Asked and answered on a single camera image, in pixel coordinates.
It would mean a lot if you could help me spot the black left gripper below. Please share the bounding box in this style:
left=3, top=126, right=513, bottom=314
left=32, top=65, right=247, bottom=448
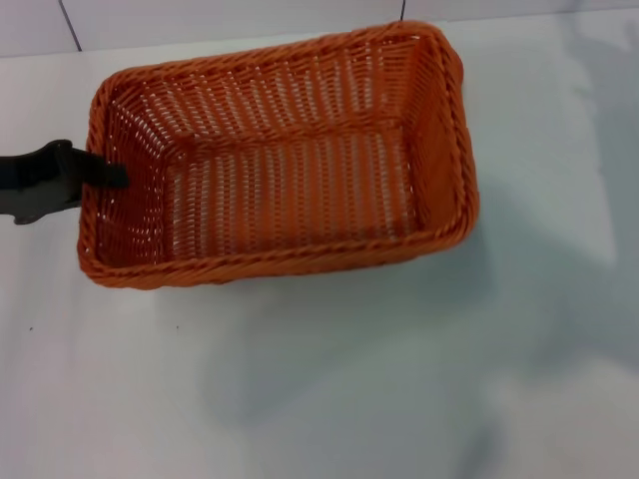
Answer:
left=0, top=140, right=130, bottom=227

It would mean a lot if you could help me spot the orange woven wicker basket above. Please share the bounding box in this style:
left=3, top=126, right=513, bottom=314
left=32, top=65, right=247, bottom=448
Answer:
left=77, top=19, right=481, bottom=292

